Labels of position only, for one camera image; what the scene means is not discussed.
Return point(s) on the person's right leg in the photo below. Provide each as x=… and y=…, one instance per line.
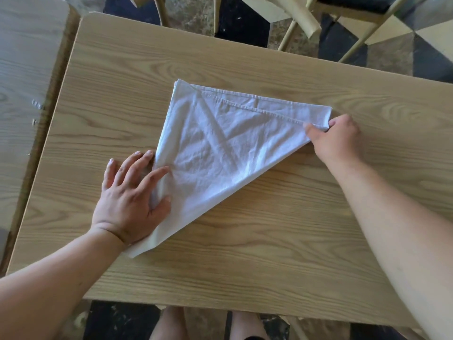
x=247, y=327

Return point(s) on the person's right forearm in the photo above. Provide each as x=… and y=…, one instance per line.
x=400, y=237

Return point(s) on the person's leg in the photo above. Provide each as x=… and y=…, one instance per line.
x=247, y=327
x=170, y=325

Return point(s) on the person's right thumb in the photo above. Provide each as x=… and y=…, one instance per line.
x=314, y=132

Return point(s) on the person's left hand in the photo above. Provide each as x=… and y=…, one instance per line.
x=124, y=208

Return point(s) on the cream chair with black seat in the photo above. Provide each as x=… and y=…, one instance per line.
x=354, y=17

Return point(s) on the person's right hand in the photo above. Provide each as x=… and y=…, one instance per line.
x=339, y=143

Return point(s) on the person's left little finger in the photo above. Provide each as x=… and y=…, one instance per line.
x=110, y=171

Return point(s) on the white cloth napkin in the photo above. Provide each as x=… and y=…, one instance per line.
x=219, y=148

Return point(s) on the person's left forearm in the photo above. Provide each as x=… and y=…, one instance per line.
x=46, y=283

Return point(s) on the person's left leg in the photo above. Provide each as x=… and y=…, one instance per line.
x=170, y=325

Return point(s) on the person's left middle finger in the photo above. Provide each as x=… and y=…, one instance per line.
x=141, y=168

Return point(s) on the person's left thumb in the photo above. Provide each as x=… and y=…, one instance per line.
x=161, y=208

